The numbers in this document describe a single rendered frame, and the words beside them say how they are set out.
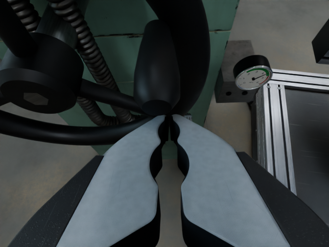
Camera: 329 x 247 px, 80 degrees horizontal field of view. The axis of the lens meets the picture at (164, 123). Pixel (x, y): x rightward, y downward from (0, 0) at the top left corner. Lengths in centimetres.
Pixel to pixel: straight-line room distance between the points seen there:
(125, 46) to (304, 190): 74
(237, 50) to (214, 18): 15
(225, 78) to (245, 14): 134
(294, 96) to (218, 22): 72
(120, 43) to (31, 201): 91
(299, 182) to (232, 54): 55
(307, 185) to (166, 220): 55
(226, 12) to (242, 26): 128
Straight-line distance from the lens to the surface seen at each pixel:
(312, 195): 88
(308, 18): 189
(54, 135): 31
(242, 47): 51
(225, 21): 38
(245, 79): 39
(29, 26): 26
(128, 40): 39
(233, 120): 112
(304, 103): 104
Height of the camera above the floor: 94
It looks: 62 degrees down
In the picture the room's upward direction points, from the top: 5 degrees counter-clockwise
